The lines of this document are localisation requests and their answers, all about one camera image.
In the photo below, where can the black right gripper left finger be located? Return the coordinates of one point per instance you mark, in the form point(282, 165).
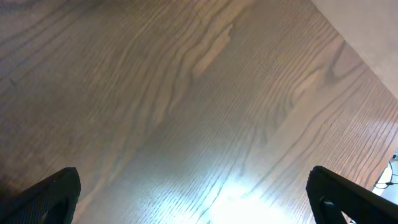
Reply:
point(52, 200)

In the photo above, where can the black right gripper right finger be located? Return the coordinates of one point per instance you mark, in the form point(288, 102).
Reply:
point(332, 197)

